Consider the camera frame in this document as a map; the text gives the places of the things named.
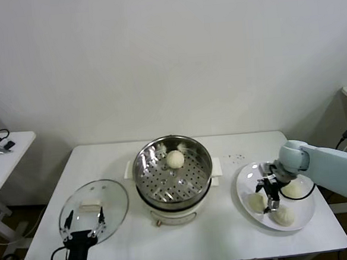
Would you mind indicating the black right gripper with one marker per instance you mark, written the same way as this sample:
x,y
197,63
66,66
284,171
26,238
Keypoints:
x,y
273,190

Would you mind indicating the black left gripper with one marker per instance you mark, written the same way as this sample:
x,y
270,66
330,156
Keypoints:
x,y
80,240

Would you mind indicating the white steamed baozi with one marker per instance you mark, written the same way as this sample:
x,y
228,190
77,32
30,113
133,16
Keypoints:
x,y
256,204
175,159
294,190
285,217

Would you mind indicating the round glass lid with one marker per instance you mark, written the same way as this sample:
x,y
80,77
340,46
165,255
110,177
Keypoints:
x,y
91,204

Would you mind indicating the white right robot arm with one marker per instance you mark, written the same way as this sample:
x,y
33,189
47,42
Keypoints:
x,y
327,164

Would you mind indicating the steel perforated steamer basket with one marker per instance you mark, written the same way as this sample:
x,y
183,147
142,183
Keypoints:
x,y
199,161

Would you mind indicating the large white plate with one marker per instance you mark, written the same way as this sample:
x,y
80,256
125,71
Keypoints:
x,y
244,184

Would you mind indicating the small black device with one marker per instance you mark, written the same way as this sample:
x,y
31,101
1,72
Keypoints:
x,y
10,144

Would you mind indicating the grey metal tool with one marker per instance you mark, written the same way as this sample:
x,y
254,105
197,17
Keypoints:
x,y
2,151

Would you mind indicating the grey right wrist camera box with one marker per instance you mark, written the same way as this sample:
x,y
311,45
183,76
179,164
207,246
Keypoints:
x,y
267,169

